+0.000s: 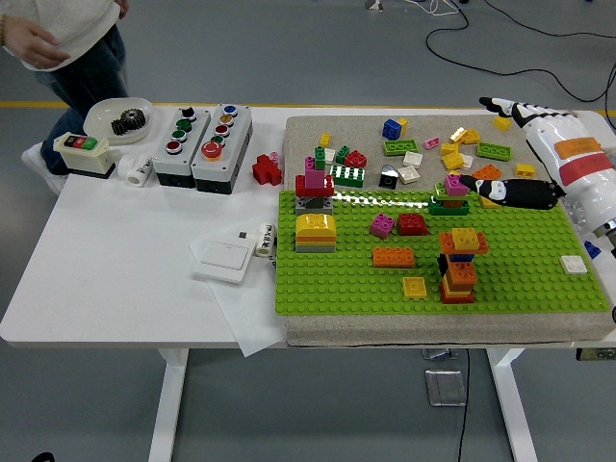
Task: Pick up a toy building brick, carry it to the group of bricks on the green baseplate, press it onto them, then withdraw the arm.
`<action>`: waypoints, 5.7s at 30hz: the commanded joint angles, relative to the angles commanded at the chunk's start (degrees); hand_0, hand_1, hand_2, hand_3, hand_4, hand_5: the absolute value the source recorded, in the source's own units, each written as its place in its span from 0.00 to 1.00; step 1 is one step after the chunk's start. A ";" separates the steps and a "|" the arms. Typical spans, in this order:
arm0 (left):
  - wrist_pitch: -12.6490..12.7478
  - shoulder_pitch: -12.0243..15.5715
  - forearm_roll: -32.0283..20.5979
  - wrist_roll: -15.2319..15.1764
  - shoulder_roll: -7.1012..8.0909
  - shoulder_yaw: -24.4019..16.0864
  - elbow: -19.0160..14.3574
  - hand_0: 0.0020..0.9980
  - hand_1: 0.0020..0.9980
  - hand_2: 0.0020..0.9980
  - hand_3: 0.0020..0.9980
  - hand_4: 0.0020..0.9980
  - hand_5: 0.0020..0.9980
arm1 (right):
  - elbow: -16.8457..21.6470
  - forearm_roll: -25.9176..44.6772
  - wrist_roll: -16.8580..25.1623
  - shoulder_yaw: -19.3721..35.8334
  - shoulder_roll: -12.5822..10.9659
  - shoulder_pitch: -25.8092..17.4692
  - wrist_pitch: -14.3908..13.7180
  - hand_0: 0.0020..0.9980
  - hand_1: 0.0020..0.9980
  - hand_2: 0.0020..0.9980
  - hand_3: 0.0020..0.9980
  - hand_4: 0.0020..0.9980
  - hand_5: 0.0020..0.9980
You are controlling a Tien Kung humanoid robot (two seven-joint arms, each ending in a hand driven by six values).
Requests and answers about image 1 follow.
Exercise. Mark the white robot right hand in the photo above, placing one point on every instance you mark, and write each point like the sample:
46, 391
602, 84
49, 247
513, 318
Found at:
577, 159

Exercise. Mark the person's right hand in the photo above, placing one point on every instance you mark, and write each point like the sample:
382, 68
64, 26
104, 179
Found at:
33, 45

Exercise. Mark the person's left hand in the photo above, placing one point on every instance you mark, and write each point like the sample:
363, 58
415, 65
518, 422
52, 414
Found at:
122, 7

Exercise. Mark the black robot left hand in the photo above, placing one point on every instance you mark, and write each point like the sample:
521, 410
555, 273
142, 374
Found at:
44, 458

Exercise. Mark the magenta square toy brick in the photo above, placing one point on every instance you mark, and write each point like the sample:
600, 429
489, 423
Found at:
456, 185
382, 226

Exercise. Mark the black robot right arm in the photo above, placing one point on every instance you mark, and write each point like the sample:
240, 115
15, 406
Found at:
608, 230

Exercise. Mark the blue small sloped brick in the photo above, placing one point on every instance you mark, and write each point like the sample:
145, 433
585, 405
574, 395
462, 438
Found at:
592, 248

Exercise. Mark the orange long brick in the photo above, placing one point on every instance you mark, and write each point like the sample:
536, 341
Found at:
393, 257
486, 171

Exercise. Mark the brown small brick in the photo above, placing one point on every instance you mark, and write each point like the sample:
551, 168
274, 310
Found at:
452, 203

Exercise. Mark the yellow square brick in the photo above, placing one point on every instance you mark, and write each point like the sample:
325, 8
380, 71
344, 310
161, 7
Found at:
464, 238

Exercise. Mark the dark blue brick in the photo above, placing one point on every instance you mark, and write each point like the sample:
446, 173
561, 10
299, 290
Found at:
462, 258

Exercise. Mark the orange wide brick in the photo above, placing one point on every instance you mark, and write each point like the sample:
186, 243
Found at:
445, 243

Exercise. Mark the orange square brick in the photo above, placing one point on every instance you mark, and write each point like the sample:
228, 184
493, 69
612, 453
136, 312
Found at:
461, 272

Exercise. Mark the yellow narrow brick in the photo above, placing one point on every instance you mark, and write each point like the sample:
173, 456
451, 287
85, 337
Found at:
403, 126

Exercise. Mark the red sloped brick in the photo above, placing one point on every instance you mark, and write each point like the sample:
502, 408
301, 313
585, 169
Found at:
412, 223

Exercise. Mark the red-orange base brick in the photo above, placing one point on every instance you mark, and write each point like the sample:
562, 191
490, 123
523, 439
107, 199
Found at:
457, 298

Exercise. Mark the blue square brick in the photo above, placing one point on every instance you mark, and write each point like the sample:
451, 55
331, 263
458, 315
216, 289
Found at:
391, 129

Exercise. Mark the dark grey sloped brick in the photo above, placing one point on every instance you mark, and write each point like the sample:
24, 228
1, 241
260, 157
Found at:
388, 179

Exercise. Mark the red cross-shaped brick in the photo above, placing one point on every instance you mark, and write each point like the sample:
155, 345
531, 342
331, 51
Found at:
266, 169

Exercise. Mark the red rounded brick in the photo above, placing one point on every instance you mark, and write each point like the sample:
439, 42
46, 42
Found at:
355, 159

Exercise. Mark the dark green long brick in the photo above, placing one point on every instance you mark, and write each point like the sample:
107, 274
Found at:
348, 176

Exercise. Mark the green small brick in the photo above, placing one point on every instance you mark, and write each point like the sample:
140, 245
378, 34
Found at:
342, 155

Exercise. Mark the yellow small brick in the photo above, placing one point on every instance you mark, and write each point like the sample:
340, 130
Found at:
325, 139

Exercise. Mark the green tall narrow brick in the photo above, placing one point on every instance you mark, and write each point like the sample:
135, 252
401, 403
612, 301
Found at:
320, 158

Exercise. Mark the white small brick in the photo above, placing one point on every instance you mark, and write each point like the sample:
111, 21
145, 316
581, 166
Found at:
329, 156

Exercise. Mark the red wide brick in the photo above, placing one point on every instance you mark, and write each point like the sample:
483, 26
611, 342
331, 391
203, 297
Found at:
300, 185

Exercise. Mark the magenta tall brick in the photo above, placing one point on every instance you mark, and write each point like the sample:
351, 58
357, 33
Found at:
315, 179

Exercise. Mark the green studded baseplate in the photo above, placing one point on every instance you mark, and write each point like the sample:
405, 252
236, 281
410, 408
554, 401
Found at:
346, 279

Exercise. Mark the grey brick base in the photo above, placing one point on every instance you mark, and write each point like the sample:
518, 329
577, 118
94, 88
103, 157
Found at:
313, 207

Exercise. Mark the yellow rounded brick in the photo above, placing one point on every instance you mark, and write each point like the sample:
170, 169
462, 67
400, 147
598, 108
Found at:
315, 223

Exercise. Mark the grey wide brick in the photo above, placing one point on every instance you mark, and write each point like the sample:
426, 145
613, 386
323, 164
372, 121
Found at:
315, 247

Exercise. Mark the person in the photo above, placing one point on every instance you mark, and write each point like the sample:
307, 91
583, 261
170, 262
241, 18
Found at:
72, 24

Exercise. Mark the clear plastic bag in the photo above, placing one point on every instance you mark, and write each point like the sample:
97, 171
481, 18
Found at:
575, 216

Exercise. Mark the light green long plate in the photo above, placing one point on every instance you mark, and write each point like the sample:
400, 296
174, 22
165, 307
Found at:
494, 151
400, 147

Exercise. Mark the white translucent dish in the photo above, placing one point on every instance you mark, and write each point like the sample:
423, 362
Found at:
101, 118

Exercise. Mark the yellow square plate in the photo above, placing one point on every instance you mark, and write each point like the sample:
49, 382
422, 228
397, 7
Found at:
415, 288
486, 204

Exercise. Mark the white square plate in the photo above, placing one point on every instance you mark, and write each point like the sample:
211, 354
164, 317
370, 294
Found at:
412, 159
408, 174
574, 264

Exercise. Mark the white small plate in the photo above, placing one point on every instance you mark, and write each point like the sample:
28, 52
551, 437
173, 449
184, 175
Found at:
467, 161

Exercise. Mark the black metal gear stack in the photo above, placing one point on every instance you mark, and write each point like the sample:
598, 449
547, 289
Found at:
129, 122

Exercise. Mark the white table leg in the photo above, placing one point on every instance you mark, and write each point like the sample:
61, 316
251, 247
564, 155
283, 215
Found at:
512, 414
168, 409

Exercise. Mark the pink small plate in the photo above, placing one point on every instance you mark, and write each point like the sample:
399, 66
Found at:
432, 143

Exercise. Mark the white pipe tee fitting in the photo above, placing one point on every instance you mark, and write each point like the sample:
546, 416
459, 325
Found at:
137, 168

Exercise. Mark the grey four-button control box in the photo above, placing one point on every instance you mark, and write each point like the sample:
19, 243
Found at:
180, 159

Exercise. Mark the grey emergency-stop control box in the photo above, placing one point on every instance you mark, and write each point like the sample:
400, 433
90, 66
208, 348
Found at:
219, 166

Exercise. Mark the yellow thin plate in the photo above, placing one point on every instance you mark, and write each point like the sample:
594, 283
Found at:
443, 289

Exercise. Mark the black desk control unit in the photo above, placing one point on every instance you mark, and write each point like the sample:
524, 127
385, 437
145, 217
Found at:
597, 354

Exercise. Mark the grey-brown foam mat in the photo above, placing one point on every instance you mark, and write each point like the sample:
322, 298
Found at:
356, 130

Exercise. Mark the small metal floor plate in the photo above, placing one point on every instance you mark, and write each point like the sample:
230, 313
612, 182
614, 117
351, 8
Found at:
438, 354

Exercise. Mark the white paper sheet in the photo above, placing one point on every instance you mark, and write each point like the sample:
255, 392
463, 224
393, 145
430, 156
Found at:
250, 327

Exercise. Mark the metal stand base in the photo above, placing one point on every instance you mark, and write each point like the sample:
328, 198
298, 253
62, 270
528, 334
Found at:
374, 5

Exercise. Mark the large metal floor plate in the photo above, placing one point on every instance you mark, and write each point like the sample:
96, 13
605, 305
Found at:
445, 387

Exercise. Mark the white tube with black writing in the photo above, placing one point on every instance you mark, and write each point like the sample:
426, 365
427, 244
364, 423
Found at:
264, 239

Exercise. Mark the orange thin plate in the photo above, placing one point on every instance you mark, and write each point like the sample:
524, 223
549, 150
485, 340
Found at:
315, 237

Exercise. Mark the cream red-green switch box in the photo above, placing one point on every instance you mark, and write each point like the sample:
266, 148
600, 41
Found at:
84, 156

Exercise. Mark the dark green frame brick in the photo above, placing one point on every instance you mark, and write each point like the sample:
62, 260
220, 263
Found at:
450, 211

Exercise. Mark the white wall switch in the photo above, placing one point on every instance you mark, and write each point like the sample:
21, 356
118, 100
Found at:
223, 260

